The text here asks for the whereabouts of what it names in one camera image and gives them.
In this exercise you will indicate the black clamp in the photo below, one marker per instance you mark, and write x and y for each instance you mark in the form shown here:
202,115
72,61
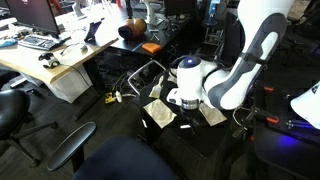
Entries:
272,91
247,121

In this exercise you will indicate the brown paper bag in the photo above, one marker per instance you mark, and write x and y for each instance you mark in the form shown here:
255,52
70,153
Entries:
212,115
160,113

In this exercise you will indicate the white power plug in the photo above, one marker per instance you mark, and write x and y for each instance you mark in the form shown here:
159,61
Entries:
118,96

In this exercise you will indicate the brown paper bag right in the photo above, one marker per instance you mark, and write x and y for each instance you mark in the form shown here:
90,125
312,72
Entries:
160,113

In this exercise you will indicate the yellow power strip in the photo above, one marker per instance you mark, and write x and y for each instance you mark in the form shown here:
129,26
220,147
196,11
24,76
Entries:
109,98

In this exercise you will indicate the black office chair right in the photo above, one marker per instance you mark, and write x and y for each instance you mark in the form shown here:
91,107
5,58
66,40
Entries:
14,112

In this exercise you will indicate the wooden handled brush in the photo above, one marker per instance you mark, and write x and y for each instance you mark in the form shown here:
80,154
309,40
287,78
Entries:
156,90

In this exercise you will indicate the wooden desk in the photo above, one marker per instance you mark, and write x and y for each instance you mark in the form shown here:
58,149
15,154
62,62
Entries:
61,69

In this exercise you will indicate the black clamp lower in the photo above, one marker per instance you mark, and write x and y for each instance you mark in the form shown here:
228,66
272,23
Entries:
247,121

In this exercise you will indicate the brown wooden bowl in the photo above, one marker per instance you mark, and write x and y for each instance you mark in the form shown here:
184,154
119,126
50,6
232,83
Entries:
132,29

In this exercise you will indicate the black clamp upper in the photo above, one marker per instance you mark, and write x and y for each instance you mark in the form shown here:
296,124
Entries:
272,91

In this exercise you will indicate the black keyboard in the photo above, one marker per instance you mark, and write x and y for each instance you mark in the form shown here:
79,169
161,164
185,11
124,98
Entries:
40,43

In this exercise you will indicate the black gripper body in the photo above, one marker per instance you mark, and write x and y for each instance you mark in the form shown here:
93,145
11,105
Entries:
192,116

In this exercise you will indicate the orange sponge block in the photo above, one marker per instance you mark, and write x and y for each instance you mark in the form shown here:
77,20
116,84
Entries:
151,47

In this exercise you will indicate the tablet stand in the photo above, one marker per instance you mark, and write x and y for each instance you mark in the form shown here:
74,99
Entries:
90,34

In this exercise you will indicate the black perforated breadboard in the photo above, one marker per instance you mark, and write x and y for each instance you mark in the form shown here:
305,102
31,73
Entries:
299,117

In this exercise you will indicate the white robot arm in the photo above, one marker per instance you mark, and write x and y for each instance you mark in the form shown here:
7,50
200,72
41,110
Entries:
264,24

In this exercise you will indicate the black mesh office chair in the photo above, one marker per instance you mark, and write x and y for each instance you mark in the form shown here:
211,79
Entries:
118,158

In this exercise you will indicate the black computer monitor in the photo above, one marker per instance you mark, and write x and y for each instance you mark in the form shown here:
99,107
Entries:
36,14

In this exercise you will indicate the brown paper bag left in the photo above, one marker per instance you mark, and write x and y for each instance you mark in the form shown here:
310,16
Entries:
212,115

